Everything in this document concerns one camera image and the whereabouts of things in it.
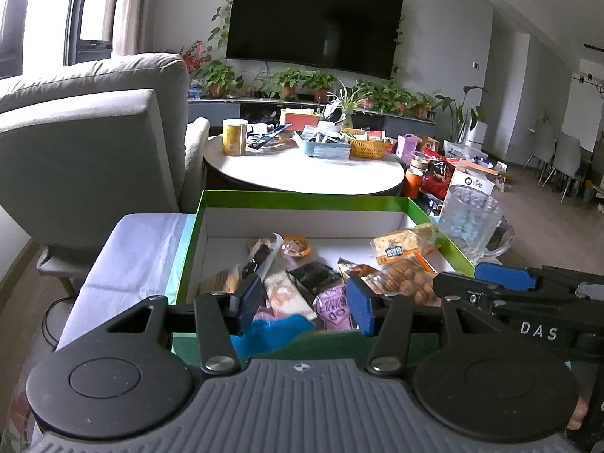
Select long clear snack packet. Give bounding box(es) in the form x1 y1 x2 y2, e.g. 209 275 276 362
240 232 285 286

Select red and black bag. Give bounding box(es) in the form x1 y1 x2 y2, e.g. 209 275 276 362
419 157 459 200

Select pink snack packet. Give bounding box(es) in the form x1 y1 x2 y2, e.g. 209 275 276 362
312 284 356 332

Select black snack packet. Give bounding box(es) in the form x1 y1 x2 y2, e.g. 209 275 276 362
287 262 341 296

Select grey television cabinet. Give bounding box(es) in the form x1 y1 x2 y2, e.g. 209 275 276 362
187 97 438 140

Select black floor cable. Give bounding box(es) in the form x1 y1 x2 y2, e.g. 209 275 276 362
41 299 79 346

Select green cardboard box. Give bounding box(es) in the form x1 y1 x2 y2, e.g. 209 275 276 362
170 190 476 360

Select black framed window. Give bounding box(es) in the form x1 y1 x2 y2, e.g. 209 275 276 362
0 0 124 79

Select person's right hand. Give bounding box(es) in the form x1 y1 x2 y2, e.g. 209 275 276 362
565 395 592 431

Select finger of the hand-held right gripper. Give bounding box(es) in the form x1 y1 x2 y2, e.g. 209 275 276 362
475 263 539 292
432 271 582 314

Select white air purifier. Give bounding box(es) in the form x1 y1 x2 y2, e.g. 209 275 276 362
464 120 490 150

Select clear fried snack packet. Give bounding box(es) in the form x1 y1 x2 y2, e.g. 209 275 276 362
375 259 442 307

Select round jelly cup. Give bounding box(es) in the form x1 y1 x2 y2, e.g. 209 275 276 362
282 236 313 258

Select orange striped packet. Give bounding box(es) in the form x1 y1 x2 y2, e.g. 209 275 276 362
337 257 379 280

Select red flower arrangement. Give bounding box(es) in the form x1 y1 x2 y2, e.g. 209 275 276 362
180 41 211 75

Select sheer white curtain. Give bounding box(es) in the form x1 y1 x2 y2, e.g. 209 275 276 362
113 0 153 58

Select black wall television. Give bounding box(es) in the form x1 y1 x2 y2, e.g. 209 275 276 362
225 0 405 81

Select clear glass mug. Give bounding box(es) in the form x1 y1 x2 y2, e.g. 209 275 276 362
438 184 515 265

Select yellow wicker basket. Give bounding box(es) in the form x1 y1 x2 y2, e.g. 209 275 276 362
346 128 390 159

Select blue snack packet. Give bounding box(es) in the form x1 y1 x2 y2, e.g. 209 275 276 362
230 314 317 364

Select white round coffee table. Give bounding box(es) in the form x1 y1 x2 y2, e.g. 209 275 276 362
202 129 408 197

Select lavender cloth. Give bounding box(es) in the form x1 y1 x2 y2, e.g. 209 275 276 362
55 212 195 351

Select orange box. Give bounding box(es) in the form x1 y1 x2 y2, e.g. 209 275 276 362
280 108 316 128

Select green potted plant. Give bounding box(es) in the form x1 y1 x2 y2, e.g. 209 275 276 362
271 68 308 101
302 71 337 103
356 80 393 111
201 60 242 99
387 89 441 122

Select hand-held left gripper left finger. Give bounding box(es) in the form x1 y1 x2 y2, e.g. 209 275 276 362
106 274 265 375

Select tall leafy floor plant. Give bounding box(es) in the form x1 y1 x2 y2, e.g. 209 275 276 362
433 85 488 145

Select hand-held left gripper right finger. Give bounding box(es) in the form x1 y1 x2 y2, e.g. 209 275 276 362
346 276 497 374

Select teal plastic basket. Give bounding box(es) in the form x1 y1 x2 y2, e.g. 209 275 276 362
294 129 353 160

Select white dining chair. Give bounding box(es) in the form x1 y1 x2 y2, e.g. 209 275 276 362
540 131 596 205
521 122 556 171

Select orange cup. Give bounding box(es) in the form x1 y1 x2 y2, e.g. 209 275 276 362
404 170 425 199

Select yellow can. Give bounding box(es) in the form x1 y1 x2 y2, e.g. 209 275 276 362
221 118 249 157

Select white and orange packet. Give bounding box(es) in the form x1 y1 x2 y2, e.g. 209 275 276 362
262 264 318 322

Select yellow cracker packet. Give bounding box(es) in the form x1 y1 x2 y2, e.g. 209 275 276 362
370 223 443 265

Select pink box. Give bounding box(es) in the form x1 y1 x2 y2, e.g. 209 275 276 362
396 133 440 162

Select grey sofa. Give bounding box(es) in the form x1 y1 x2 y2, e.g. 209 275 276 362
0 53 211 275

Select spider plant in vase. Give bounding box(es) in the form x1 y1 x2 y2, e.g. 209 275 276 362
329 80 374 129

